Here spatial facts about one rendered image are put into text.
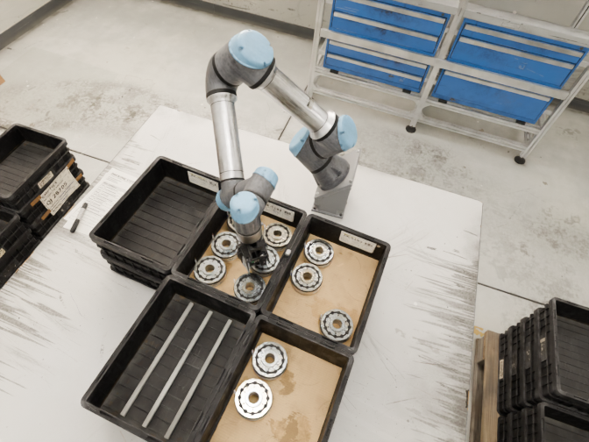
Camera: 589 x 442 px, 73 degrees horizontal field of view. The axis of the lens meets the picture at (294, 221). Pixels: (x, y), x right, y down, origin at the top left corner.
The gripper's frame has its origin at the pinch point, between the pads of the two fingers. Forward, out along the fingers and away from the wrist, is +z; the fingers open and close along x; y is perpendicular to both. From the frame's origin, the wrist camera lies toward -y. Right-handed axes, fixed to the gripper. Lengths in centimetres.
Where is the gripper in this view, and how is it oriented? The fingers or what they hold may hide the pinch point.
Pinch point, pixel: (254, 261)
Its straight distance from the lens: 133.5
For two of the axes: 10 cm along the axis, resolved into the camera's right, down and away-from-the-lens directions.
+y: 3.7, 7.5, -5.4
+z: 0.2, 5.8, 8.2
